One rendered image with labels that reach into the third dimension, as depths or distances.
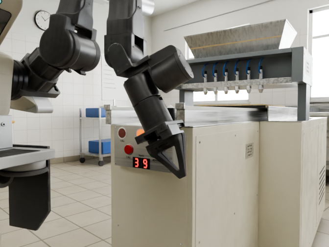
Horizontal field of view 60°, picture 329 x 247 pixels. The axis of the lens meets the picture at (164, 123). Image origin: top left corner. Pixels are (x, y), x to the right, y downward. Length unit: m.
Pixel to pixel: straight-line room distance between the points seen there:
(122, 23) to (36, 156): 0.27
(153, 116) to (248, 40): 1.15
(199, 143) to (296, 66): 0.74
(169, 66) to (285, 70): 1.10
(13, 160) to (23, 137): 4.57
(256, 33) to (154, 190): 0.98
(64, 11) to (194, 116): 0.46
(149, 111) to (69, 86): 4.87
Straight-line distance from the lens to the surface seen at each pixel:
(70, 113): 5.34
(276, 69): 1.56
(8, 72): 0.61
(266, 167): 1.50
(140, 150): 0.91
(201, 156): 0.89
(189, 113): 0.84
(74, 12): 0.62
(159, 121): 0.51
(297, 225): 1.54
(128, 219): 1.05
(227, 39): 1.63
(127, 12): 0.56
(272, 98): 4.79
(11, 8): 0.58
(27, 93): 0.66
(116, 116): 1.01
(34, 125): 5.09
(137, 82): 0.52
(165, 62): 0.51
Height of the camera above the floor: 0.88
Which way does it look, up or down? 2 degrees down
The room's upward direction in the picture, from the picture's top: straight up
